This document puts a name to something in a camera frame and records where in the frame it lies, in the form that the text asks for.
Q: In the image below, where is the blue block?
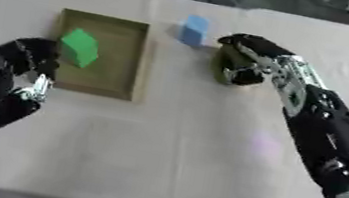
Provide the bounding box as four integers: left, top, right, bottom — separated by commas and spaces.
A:
174, 12, 213, 51

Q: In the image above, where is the green block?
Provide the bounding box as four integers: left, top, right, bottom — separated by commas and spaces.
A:
54, 24, 105, 72

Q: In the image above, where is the tan cardboard box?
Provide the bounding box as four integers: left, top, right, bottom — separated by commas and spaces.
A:
43, 6, 158, 105

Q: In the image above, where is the olive green object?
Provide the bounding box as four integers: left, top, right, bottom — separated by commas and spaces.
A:
209, 41, 258, 89

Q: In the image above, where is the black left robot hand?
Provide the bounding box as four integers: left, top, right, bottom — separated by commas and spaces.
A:
0, 29, 68, 141

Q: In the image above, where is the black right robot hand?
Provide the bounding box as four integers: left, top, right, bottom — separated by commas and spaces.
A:
209, 28, 300, 96

